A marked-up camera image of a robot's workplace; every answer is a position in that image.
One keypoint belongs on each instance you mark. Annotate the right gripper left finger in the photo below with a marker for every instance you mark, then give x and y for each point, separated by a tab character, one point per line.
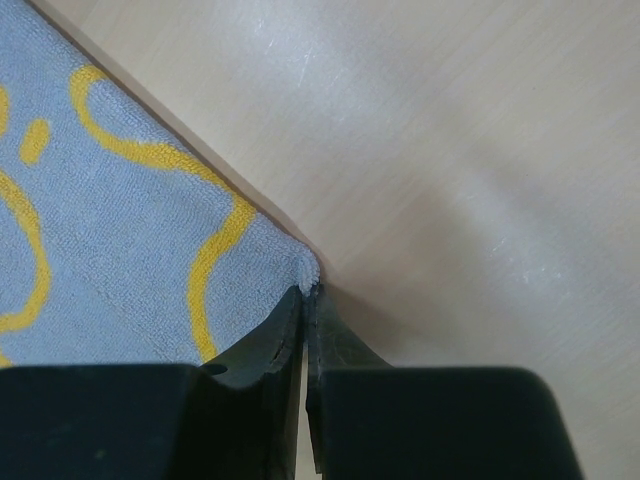
256	405

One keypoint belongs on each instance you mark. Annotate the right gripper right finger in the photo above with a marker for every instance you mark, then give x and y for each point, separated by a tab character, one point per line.
331	345

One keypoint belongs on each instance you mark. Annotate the yellow white towel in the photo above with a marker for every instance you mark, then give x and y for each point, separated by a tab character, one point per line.
117	244

